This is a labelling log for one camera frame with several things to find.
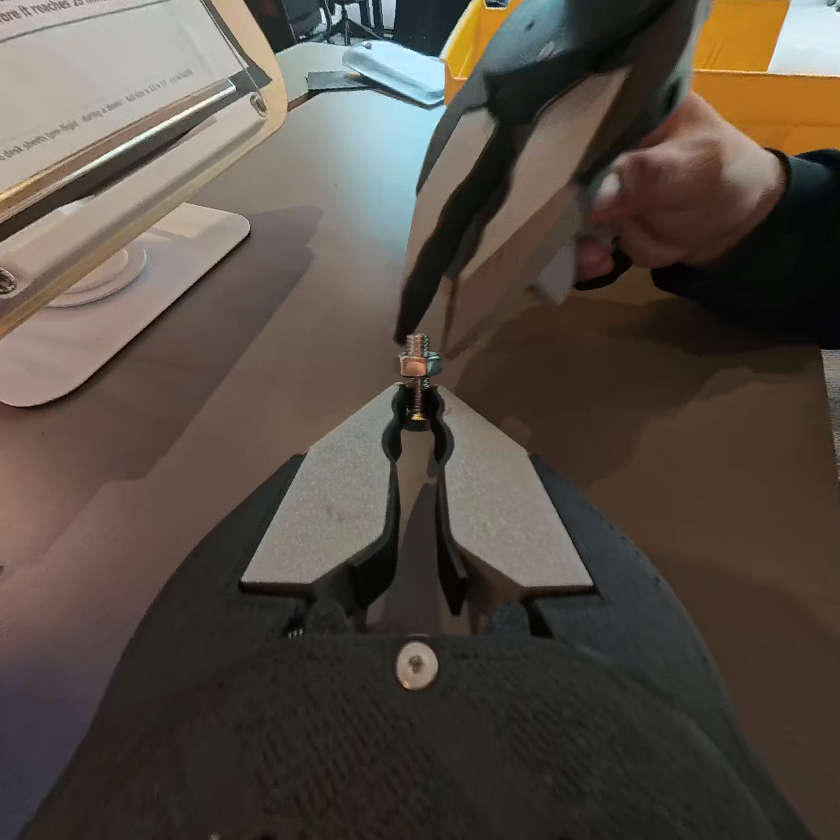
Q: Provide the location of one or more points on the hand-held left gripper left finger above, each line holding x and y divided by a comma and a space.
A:
328, 512

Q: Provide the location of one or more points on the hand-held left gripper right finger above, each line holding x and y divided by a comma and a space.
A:
505, 518

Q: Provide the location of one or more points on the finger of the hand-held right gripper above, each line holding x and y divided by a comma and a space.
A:
525, 216
446, 190

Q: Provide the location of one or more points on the small steel bolt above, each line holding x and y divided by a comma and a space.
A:
418, 344

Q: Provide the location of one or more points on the silver hex bolt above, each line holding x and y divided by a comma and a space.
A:
420, 367

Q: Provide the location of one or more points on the yellow plastic bin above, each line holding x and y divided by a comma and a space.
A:
754, 105

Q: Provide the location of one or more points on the person's right forearm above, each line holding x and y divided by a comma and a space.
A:
787, 262

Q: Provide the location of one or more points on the person's right hand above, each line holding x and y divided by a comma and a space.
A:
695, 190

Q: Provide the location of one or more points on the silver flat object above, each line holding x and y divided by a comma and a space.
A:
394, 69

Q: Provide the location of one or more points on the black flat sheet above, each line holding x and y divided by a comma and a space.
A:
328, 80

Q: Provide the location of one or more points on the wooden document stand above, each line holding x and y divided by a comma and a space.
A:
184, 243

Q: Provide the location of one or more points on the printed instruction sheet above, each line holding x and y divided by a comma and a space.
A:
98, 85

